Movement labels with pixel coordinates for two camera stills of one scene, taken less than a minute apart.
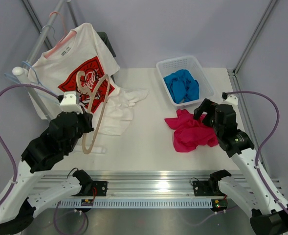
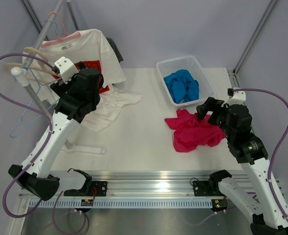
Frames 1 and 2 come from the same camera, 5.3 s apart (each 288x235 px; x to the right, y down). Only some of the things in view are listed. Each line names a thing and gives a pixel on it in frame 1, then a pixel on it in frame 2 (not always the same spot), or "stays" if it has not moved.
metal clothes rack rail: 22,73 stays
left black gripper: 87,118 -> 61,89
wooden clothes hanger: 89,98 -> 33,50
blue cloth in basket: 183,86 stays
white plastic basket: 186,80 stays
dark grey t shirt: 104,37 -> 115,49
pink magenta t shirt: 189,133 stays
